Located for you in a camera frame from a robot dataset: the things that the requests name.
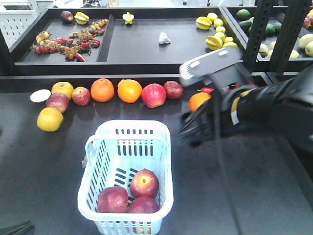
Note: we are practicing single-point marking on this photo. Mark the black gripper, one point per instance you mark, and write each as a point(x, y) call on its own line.
point(196, 127)

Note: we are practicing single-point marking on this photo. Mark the red apple in row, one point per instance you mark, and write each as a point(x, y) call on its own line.
point(153, 95)

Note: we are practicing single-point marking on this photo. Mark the large yellow lemon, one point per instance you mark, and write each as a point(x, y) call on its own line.
point(230, 44)

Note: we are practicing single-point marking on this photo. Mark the star fruit right upper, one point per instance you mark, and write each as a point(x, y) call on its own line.
point(203, 23)

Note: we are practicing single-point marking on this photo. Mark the star fruit top left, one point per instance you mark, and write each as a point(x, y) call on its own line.
point(81, 18)

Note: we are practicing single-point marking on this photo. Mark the small red apple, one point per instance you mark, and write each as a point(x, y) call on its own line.
point(81, 96)

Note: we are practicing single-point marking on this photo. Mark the yellow lemon near arm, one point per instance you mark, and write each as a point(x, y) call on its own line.
point(50, 119)

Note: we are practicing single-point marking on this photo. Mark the wrist camera with plate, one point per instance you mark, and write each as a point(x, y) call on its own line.
point(192, 71)

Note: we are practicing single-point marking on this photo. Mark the black wooden produce stand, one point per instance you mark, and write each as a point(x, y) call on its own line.
point(269, 192)

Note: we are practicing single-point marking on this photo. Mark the star fruit right lower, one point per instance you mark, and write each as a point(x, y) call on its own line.
point(213, 42)

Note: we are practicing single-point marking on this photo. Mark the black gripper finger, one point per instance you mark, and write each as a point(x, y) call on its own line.
point(26, 228)

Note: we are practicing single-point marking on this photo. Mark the yellow star fruit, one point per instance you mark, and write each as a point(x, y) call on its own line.
point(128, 18)

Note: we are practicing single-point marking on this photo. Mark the dull red apple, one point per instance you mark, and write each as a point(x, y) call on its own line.
point(59, 101)

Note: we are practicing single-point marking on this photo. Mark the dark purple fruit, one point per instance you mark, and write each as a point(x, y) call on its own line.
point(66, 17)

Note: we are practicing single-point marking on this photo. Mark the black upright rack post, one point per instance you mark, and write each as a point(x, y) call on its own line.
point(257, 32)

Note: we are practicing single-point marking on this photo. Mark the light blue plastic basket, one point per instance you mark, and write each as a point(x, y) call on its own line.
point(115, 153)

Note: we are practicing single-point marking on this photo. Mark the cherry tomato vine cluster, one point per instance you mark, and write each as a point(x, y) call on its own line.
point(75, 45)

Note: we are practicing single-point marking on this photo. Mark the red chili pepper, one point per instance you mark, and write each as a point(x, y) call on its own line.
point(207, 90)

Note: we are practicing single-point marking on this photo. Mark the red apple front bottom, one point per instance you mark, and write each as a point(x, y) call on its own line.
point(113, 200)

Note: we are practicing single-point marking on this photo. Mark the white garlic bulb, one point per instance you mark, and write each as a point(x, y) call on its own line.
point(163, 39)

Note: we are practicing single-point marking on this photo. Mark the orange fruit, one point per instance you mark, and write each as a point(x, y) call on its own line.
point(197, 100)
point(102, 90)
point(129, 90)

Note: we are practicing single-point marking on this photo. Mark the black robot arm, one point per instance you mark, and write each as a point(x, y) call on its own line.
point(286, 107)

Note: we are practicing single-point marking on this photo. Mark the white round dish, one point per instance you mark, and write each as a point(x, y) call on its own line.
point(40, 96)

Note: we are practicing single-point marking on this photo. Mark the dark red apple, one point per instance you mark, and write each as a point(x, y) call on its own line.
point(174, 90)

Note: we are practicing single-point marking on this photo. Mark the yellow green apple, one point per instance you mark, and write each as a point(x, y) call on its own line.
point(65, 88)

